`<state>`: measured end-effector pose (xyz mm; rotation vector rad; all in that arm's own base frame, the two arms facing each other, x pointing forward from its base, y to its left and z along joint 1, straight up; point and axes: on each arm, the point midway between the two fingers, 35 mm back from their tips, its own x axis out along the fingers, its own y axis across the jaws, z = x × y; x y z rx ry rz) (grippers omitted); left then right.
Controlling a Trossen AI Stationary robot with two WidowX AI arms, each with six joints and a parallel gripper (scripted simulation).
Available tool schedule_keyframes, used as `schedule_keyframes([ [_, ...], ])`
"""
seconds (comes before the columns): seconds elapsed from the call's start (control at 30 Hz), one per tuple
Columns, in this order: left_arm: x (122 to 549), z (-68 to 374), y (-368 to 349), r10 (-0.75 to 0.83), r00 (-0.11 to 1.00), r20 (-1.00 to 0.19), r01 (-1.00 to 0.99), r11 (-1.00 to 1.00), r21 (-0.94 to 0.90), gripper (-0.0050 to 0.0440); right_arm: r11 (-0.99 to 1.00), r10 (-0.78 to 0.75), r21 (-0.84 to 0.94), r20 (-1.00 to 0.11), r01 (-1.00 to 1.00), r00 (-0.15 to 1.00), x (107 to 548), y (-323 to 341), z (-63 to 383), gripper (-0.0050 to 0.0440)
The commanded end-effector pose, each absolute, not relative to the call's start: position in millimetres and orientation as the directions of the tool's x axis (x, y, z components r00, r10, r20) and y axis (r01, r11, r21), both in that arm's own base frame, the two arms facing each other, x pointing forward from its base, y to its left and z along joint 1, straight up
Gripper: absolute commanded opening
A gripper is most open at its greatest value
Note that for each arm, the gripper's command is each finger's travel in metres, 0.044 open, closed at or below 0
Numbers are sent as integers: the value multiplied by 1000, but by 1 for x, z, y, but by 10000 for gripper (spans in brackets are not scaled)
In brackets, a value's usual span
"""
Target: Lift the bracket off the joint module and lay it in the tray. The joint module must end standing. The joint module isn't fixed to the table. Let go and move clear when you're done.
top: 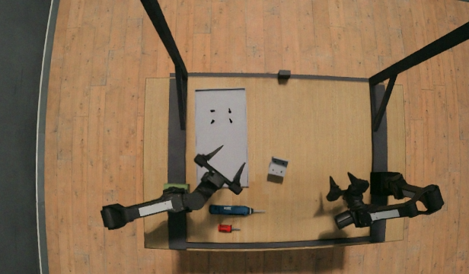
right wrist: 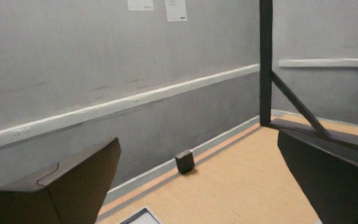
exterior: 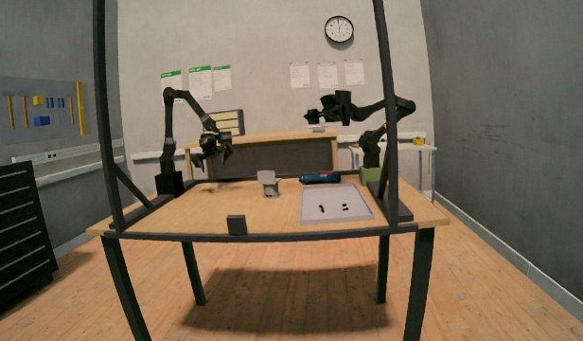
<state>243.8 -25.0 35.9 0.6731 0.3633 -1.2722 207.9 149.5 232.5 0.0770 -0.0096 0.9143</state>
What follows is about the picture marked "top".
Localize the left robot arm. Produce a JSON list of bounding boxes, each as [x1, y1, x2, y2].
[[333, 174, 444, 230]]

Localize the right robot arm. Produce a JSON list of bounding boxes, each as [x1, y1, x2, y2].
[[100, 171, 226, 230]]

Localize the red hand screwdriver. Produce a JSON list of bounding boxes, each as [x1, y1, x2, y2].
[[218, 225, 239, 233]]

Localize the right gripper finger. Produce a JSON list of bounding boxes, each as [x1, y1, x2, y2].
[[233, 162, 245, 186], [202, 145, 224, 161]]

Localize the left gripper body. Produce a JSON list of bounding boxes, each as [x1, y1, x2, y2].
[[326, 180, 369, 209]]

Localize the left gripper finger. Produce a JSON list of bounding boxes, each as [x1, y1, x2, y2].
[[330, 176, 339, 190], [347, 172, 358, 182]]

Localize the grey metal bracket with holes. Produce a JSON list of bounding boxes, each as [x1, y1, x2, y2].
[[268, 156, 290, 177]]

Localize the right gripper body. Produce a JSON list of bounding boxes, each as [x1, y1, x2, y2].
[[193, 153, 243, 196]]

